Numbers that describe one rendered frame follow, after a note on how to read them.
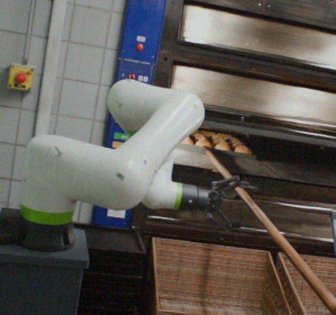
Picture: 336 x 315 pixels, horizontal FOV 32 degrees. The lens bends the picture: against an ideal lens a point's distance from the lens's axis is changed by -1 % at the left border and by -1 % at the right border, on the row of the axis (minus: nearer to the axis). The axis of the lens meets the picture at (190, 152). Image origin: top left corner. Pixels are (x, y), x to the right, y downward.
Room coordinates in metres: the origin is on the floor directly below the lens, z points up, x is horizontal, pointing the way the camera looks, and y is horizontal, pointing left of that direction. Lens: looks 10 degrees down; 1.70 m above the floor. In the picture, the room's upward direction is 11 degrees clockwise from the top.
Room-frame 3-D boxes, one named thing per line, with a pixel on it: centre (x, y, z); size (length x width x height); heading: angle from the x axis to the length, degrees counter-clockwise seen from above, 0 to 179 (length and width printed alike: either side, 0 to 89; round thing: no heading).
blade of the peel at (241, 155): (3.20, -0.04, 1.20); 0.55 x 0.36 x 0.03; 100
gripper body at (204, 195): (2.01, -0.09, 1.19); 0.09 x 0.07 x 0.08; 100
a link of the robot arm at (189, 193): (2.00, -0.02, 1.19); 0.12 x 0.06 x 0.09; 10
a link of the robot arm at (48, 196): (1.31, 0.29, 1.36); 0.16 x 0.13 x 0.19; 75
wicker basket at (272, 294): (2.32, -0.21, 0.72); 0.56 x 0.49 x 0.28; 100
